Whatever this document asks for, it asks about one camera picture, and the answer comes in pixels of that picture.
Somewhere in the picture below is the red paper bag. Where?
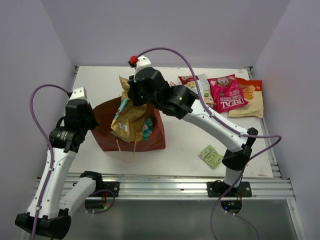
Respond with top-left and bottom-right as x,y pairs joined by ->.
91,96 -> 166,153

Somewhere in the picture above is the brown kraft chips bag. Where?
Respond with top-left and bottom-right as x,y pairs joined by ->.
110,76 -> 147,143

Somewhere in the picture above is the teal snack packet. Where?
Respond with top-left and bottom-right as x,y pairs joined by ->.
142,117 -> 154,140

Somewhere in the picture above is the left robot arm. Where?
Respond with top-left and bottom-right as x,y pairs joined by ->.
15,99 -> 104,240

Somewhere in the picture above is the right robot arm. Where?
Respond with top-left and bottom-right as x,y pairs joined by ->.
128,67 -> 258,197

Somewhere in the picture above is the red white chips bag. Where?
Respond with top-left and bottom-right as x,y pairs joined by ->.
177,73 -> 218,111

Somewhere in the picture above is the pink REAL chips bag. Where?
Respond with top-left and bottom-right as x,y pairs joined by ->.
208,74 -> 248,113

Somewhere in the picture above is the orange beige chips bag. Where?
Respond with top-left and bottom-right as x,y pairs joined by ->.
228,77 -> 264,119

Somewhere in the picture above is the orange yellow candy packet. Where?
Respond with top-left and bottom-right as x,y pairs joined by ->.
169,81 -> 176,87

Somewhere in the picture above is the green small sachet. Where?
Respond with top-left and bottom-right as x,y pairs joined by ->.
198,144 -> 223,170

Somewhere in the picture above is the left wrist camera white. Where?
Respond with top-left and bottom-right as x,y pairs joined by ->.
68,87 -> 88,101

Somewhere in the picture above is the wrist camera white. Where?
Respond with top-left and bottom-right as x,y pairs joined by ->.
68,87 -> 88,101
128,55 -> 152,75

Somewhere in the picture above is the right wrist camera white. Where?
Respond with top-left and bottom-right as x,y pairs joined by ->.
128,55 -> 152,75

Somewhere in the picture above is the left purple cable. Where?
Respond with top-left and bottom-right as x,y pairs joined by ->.
29,84 -> 72,240

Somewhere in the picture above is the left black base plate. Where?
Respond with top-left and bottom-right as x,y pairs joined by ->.
88,181 -> 120,201

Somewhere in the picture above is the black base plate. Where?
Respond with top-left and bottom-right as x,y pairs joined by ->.
206,180 -> 253,198
88,181 -> 120,201

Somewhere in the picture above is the aluminium mounting rail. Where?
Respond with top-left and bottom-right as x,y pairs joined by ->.
102,174 -> 295,200

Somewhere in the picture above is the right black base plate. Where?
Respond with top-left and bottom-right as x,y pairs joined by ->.
206,180 -> 253,198

